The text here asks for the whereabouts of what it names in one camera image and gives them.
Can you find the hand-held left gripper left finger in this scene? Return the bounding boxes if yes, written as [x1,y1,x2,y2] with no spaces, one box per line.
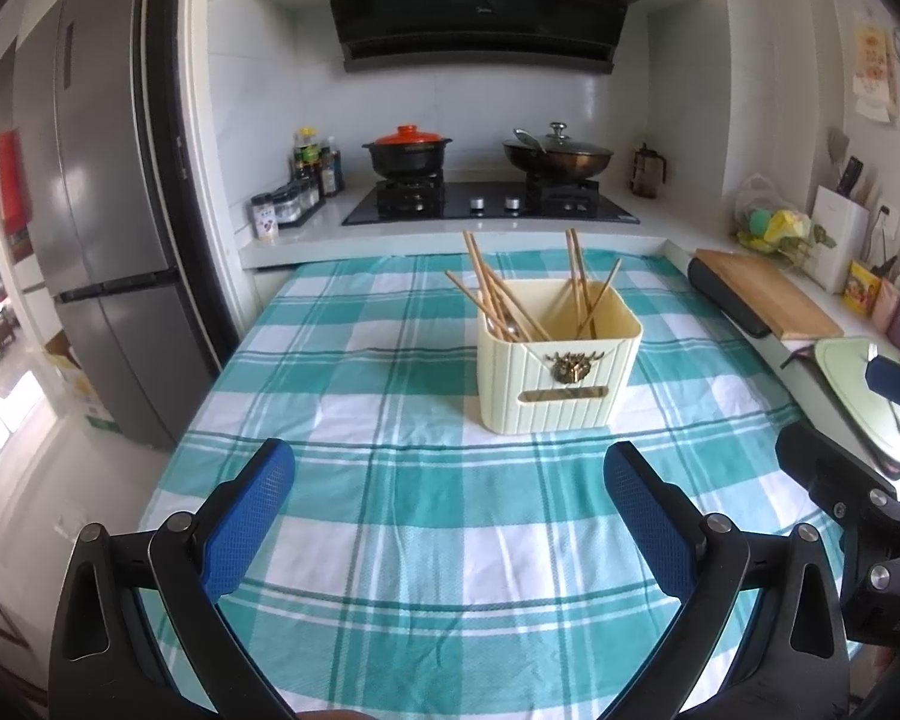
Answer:
[49,437,297,720]

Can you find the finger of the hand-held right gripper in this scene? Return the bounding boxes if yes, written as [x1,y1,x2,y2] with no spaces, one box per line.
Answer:
[776,420,900,533]
[866,356,900,421]

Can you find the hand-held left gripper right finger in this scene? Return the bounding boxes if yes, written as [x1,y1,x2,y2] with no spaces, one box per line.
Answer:
[600,441,850,720]

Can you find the cream ribbed utensil holder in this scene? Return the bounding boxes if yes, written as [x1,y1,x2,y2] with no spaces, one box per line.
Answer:
[476,279,644,436]

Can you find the bunch of wooden chopsticks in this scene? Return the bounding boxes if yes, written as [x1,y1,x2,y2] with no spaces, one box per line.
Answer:
[445,229,623,342]

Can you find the pink cup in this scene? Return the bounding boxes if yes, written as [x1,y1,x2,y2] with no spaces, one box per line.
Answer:
[872,279,900,335]

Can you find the yellow printed cup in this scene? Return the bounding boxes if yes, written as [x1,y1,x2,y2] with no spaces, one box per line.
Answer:
[844,261,882,316]

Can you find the black griddle pan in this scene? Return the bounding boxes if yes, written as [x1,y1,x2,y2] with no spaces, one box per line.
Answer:
[784,337,900,500]

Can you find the wooden cutting board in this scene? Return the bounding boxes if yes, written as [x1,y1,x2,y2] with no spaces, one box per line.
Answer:
[696,247,845,341]

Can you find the white knife block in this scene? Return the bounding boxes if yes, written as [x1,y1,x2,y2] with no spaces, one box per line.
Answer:
[806,184,871,295]

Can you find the teal checked tablecloth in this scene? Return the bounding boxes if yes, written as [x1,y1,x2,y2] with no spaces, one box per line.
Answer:
[136,251,852,720]

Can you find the black oblong bar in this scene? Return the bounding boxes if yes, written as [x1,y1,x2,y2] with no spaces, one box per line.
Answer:
[688,256,773,340]

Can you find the plastic bag of sponges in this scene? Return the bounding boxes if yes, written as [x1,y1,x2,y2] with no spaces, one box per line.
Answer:
[735,174,833,271]

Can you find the cardboard box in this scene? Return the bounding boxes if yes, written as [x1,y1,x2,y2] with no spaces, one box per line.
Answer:
[45,330,121,432]

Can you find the white label spice jar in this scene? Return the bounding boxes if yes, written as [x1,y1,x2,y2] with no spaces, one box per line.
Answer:
[251,193,280,242]

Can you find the rack of spice jars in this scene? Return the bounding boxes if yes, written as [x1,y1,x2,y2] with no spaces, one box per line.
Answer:
[271,180,323,230]

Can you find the dark glass press jug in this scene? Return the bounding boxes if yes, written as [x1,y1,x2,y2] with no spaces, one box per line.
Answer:
[630,142,668,200]

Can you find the grey refrigerator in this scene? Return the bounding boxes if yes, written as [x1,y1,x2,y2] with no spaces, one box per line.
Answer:
[11,0,222,451]

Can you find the dark sauce bottle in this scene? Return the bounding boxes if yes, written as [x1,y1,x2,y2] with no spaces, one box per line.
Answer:
[319,136,344,198]

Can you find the black glass gas cooktop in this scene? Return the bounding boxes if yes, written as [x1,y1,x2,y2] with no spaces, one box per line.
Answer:
[341,180,641,227]

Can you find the yellow cap oil bottle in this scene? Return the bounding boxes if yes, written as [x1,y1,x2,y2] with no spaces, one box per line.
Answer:
[295,127,322,185]

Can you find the dark wok with glass lid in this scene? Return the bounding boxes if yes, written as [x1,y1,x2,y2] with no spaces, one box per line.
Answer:
[502,121,616,177]

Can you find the black clay pot red lid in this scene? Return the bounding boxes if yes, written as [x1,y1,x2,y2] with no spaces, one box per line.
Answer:
[361,125,453,179]

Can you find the black range hood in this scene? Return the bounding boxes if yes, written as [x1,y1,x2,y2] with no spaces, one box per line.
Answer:
[313,0,653,76]

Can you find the wall calendar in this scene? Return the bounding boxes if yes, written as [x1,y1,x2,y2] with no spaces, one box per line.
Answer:
[853,11,899,125]

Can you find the black door frame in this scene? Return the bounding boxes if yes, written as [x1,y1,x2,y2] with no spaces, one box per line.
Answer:
[131,0,241,376]

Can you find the red wall hanging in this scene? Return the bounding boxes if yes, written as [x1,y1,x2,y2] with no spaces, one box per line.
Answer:
[0,129,32,230]

